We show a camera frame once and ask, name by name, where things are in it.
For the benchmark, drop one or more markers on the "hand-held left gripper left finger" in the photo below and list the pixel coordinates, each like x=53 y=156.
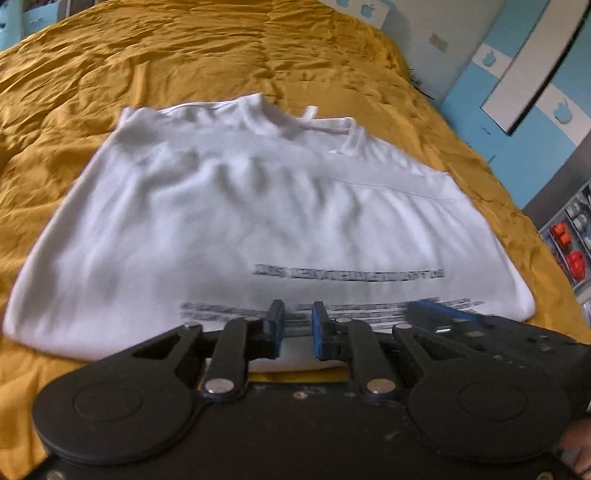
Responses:
x=276 y=319

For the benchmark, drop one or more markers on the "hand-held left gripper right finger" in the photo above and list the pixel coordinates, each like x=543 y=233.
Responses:
x=318 y=323

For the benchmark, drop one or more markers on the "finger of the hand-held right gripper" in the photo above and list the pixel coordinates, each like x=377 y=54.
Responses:
x=434 y=311

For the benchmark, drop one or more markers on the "white printed sweatshirt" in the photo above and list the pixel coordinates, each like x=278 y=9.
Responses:
x=258 y=217

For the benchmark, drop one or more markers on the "person's right hand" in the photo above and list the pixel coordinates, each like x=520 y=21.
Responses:
x=577 y=447

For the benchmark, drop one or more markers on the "shelf with red toys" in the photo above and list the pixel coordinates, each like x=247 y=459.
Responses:
x=570 y=240

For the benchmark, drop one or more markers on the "blue and white wardrobe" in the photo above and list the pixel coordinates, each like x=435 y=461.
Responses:
x=521 y=69

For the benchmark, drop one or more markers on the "mustard yellow quilt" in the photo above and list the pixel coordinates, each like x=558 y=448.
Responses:
x=115 y=60

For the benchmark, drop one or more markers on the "white and blue headboard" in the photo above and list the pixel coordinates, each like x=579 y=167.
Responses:
x=364 y=11

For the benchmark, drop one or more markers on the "beige wall socket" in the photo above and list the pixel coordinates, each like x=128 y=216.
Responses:
x=439 y=41

